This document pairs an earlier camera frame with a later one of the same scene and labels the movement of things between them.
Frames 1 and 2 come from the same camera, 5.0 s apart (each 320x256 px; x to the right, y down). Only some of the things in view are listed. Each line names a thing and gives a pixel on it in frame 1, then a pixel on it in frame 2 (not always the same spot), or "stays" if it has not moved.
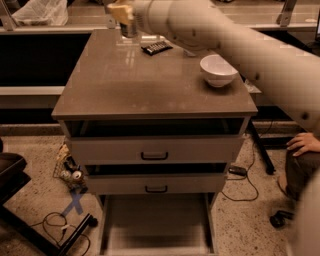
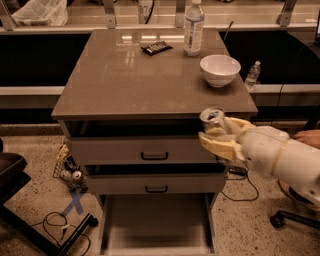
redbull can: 128,30 → 212,118
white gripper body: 142,14 → 261,150
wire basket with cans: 69,170 stays
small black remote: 156,48 stays
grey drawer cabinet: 155,126 stays
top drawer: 155,149 stays
